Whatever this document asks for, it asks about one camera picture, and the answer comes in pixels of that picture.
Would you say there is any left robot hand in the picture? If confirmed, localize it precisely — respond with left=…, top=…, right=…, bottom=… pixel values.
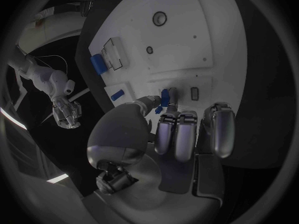
left=82, top=87, right=236, bottom=224

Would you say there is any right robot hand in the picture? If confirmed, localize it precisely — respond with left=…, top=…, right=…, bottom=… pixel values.
left=51, top=96, right=83, bottom=130

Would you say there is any white task board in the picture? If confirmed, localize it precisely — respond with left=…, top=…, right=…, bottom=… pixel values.
left=88, top=0, right=249, bottom=135

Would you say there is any short blue peg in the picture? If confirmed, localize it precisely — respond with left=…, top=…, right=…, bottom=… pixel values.
left=110, top=89, right=126, bottom=102

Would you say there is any large blue cylinder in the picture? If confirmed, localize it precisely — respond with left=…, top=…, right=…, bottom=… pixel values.
left=90, top=53, right=109, bottom=76

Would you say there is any white cable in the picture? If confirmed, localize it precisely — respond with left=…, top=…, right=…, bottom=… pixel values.
left=25, top=54, right=69, bottom=74

